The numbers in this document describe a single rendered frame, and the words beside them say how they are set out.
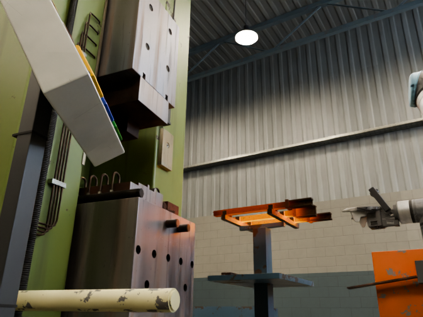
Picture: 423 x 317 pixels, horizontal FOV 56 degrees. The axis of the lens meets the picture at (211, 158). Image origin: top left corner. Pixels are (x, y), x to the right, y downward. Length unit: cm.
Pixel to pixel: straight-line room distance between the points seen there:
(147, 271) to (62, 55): 70
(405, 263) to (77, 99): 402
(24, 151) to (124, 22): 82
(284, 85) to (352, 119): 205
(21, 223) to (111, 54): 84
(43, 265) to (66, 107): 55
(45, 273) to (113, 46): 79
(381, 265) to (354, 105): 573
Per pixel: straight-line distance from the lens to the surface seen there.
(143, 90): 143
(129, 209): 120
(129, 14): 157
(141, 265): 119
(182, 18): 227
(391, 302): 446
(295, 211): 172
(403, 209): 172
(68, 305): 97
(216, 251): 993
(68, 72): 72
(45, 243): 119
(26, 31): 79
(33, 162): 85
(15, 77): 128
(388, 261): 449
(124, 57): 146
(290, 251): 912
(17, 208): 81
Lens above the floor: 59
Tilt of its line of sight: 22 degrees up
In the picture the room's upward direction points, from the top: 1 degrees clockwise
